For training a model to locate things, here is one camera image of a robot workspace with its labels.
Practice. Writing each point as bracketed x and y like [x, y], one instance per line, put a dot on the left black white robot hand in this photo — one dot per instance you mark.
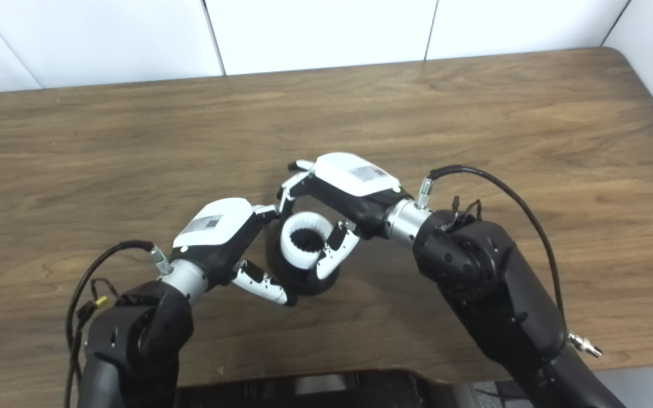
[216, 232]

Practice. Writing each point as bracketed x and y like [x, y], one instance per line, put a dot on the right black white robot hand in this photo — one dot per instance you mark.
[355, 190]

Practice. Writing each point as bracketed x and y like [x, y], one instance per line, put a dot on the round black stepped part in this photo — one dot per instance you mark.
[298, 283]

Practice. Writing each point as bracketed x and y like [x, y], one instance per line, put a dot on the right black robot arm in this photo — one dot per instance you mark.
[491, 283]

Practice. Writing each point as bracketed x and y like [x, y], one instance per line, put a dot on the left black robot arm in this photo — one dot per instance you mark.
[134, 345]

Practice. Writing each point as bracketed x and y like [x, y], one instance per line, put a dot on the black robot torso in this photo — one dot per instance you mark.
[332, 391]

